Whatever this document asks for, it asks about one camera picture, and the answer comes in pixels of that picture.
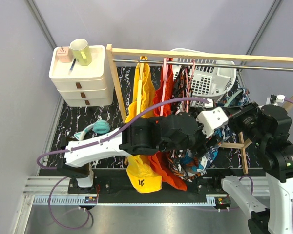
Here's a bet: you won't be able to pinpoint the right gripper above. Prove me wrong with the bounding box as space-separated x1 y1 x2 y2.
221 99 266 146

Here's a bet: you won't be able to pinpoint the blue patterned shorts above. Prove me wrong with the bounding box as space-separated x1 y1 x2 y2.
186 88 250 178

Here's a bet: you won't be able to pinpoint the mint green hanger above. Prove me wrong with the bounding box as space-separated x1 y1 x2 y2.
224 89 243 107

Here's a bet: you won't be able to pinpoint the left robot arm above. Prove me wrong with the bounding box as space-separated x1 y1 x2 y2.
56 111 228 193

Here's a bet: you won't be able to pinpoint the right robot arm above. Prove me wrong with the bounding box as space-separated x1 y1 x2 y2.
212 102 293 234

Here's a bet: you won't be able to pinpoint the thin pink hanger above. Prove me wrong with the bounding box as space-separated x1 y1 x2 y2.
182 60 197 113

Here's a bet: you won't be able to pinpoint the black orange patterned shorts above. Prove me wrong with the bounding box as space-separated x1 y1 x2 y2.
167 66 196 182

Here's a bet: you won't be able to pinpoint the yellow shorts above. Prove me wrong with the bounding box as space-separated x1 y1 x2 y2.
125 63 162 194

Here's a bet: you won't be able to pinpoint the wooden clothes rack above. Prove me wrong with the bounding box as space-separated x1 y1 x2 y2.
105 43 293 175

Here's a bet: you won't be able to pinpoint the white laundry basket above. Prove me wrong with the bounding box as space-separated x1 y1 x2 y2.
168 58 237 102

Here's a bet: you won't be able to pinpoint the teal headphones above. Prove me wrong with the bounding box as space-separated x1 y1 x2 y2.
74 119 110 141

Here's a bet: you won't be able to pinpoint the cream drawer unit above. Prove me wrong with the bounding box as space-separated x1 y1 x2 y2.
49 45 114 107

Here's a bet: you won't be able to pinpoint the green mug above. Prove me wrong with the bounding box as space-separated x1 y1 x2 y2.
70 39 92 66

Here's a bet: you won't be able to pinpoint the blue pen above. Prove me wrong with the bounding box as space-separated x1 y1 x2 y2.
68 58 76 74

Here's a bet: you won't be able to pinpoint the pink cube holder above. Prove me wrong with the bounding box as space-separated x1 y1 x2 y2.
56 46 73 63

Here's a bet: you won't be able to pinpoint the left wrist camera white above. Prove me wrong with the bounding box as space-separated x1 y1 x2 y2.
196 107 229 138

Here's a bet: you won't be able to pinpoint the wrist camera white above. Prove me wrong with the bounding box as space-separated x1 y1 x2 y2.
266 94 285 106
196 107 229 138

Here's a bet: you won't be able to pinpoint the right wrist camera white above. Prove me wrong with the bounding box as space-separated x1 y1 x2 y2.
266 94 285 106

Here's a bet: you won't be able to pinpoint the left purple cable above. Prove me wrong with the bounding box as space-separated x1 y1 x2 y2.
36 97 212 230

